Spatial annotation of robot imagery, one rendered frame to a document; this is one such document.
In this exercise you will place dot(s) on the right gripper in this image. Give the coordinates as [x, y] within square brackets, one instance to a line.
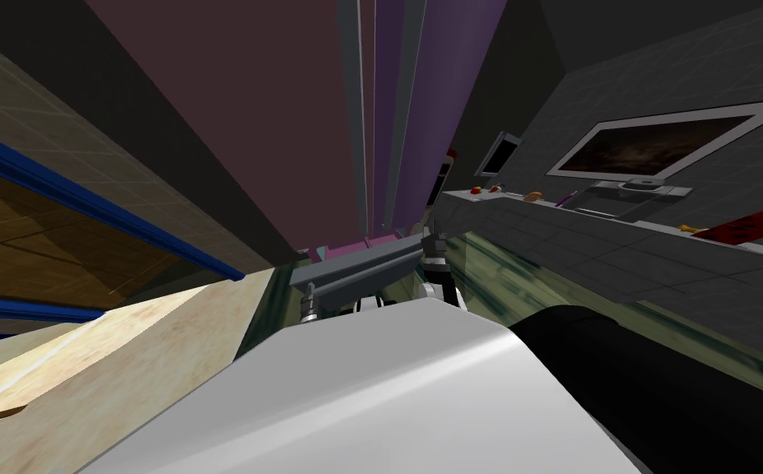
[434, 250]

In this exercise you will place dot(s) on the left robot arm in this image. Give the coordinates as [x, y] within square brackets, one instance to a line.
[308, 308]

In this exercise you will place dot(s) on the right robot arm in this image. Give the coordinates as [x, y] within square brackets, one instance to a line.
[657, 395]

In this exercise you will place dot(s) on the small grey framed window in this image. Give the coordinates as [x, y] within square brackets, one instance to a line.
[499, 155]

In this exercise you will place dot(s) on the purple door leaf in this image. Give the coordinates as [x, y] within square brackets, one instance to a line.
[434, 99]

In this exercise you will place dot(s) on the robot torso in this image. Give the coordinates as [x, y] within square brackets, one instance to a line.
[368, 395]

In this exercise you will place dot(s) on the dark grey kitchen counter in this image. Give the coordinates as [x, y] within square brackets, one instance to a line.
[618, 263]

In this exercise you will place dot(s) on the maroon door leaf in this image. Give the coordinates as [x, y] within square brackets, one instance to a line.
[256, 118]

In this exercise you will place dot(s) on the grey framed dark window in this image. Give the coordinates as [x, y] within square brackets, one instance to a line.
[657, 145]

